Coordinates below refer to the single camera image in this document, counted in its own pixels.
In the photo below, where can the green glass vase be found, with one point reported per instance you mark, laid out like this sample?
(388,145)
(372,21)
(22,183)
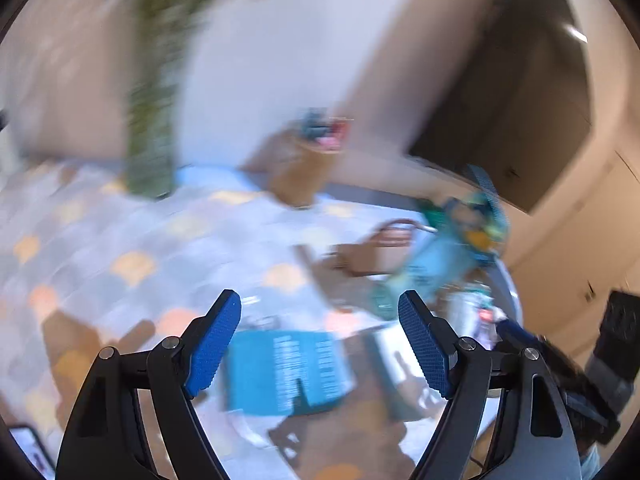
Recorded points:
(150,150)

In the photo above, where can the brown paper bag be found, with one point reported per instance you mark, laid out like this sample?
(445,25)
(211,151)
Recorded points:
(370,255)

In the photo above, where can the dark wooden cabinet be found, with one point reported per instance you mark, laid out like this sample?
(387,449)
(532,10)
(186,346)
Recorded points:
(510,90)

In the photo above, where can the silver packet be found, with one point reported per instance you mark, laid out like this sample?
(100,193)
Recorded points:
(470,310)

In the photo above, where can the bunch of pens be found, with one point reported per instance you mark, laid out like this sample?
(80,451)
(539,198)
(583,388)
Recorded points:
(322,127)

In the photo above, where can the light blue packet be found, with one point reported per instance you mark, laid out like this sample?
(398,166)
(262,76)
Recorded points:
(430,260)

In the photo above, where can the yellow cartoon toy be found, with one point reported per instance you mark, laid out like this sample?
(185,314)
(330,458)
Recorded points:
(487,227)

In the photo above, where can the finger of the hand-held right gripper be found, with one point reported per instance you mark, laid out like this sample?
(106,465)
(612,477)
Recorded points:
(575,385)

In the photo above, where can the patterned tablecloth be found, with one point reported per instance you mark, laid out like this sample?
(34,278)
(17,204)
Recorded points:
(125,240)

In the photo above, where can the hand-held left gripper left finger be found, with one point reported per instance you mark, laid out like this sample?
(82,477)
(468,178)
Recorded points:
(215,345)

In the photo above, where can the teal printed packet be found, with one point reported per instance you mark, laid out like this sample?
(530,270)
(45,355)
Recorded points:
(285,372)

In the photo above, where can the smartphone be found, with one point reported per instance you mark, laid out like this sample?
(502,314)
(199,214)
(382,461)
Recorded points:
(32,447)

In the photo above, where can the cardboard box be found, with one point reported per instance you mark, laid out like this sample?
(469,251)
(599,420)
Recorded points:
(295,165)

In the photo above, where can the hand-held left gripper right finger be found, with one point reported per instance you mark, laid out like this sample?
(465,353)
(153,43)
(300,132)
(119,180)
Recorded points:
(425,345)

